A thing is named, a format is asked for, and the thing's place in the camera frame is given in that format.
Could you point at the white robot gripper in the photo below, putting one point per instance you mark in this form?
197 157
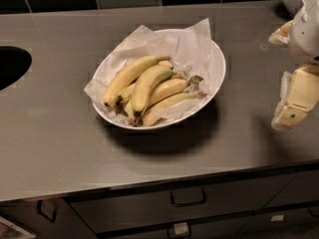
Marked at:
306 30

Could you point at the yellow banana with dark stem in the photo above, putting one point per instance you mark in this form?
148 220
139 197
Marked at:
171 87

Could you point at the long yellow banana left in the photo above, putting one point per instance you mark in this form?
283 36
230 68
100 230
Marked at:
126 75

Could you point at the short yellow banana bottom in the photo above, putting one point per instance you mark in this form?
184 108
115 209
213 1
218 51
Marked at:
130 113

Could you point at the small yellow banana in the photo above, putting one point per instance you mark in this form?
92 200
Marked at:
125 94

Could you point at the white oval bowl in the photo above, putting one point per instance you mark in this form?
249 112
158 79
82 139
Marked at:
217 67

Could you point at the white paper liner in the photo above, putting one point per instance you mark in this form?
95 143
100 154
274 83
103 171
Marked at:
192 47

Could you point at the grey drawer right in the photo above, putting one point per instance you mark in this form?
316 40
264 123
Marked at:
304 187

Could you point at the lower right drawer with label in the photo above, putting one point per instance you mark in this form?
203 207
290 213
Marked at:
281 219

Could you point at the lower grey drawer with label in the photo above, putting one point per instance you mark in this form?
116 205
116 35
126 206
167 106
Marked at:
195 229

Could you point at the dark round sink opening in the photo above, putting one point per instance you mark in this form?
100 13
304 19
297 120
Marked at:
14 64

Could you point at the grey cabinet door left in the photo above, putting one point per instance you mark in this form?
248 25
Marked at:
47 219

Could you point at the grey drawer with handle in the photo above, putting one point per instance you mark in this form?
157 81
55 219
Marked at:
132 211

